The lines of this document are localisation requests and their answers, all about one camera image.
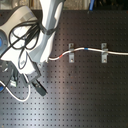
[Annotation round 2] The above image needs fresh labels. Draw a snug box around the metal cable clip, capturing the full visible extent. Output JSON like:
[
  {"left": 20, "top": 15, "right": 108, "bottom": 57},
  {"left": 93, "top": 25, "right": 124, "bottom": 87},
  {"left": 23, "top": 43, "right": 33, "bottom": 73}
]
[
  {"left": 101, "top": 43, "right": 108, "bottom": 63},
  {"left": 69, "top": 43, "right": 74, "bottom": 63}
]

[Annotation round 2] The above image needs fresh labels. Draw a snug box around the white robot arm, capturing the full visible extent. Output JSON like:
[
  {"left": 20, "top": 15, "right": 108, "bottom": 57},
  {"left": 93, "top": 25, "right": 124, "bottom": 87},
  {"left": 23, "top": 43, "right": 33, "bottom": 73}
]
[{"left": 0, "top": 0, "right": 64, "bottom": 96}]

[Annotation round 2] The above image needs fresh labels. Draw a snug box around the right metal cable clip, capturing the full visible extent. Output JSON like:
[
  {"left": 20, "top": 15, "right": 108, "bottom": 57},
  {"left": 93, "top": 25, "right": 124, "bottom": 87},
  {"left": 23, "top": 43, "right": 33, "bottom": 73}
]
[{"left": 101, "top": 43, "right": 108, "bottom": 63}]

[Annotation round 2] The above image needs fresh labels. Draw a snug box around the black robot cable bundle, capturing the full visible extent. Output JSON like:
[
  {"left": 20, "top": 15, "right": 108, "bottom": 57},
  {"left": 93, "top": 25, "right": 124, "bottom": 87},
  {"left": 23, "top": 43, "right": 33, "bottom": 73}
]
[{"left": 8, "top": 20, "right": 56, "bottom": 70}]

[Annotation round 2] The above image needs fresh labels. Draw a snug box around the white cable with coloured marks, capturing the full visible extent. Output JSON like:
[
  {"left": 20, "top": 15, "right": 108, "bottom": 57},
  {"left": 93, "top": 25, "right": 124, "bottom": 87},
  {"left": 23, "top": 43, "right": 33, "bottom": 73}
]
[{"left": 48, "top": 47, "right": 128, "bottom": 62}]

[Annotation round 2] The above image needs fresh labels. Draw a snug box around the black perforated board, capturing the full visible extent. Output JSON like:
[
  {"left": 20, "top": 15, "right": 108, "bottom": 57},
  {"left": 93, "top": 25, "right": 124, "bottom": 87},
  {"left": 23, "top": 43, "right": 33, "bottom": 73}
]
[{"left": 0, "top": 11, "right": 128, "bottom": 128}]

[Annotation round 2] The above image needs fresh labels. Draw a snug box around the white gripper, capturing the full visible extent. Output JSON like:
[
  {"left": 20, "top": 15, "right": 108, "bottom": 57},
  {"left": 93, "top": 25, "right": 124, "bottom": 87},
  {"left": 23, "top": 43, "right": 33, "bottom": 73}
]
[{"left": 1, "top": 51, "right": 47, "bottom": 96}]

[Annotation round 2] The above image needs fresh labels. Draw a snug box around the left metal cable clip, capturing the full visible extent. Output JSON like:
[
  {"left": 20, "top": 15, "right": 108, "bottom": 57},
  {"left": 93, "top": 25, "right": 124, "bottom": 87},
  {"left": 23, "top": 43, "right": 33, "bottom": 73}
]
[{"left": 69, "top": 43, "right": 74, "bottom": 63}]

